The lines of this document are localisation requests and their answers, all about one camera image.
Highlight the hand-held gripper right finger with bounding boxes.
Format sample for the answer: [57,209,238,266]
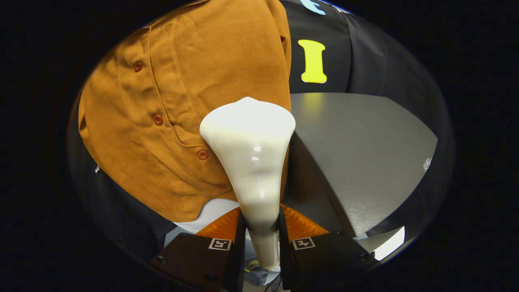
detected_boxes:
[279,204,380,292]

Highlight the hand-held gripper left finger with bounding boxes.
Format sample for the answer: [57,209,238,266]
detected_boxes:
[150,207,247,292]

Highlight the orange button-up shirt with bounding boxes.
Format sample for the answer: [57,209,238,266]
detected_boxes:
[78,0,292,223]

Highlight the white mannequin torso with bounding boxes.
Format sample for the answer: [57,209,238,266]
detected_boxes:
[174,198,242,235]

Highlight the black backdrop cloth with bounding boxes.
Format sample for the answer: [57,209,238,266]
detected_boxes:
[67,0,455,264]

